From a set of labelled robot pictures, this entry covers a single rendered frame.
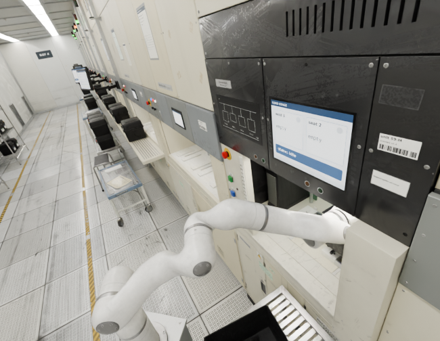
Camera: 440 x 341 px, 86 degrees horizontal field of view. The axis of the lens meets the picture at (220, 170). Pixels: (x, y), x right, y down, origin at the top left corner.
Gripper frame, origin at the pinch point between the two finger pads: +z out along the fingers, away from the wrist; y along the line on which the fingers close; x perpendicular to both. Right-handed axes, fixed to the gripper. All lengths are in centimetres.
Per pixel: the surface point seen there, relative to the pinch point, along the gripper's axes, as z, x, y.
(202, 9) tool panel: -30, 76, -56
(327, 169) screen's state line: -30.0, 30.1, 4.1
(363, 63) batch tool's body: -30, 58, 10
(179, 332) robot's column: -84, -46, -24
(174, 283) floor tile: -78, -122, -109
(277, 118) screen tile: -30, 41, -15
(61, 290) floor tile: -174, -123, -170
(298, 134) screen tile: -30.1, 37.7, -6.5
